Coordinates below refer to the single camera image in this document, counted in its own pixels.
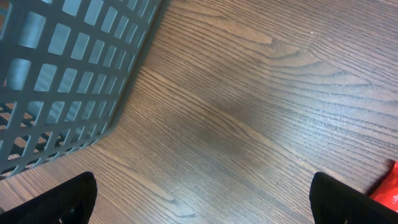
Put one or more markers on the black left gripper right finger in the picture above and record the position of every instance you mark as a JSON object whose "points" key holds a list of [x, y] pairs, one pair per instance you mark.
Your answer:
{"points": [[333, 202]]}

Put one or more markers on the long orange noodle package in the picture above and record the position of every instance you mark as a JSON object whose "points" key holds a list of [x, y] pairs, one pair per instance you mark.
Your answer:
{"points": [[386, 193]]}

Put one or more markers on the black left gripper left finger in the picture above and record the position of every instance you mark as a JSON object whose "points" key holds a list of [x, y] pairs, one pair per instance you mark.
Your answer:
{"points": [[70, 202]]}

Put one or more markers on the grey plastic mesh basket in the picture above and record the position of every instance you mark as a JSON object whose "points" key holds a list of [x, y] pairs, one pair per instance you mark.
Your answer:
{"points": [[67, 69]]}

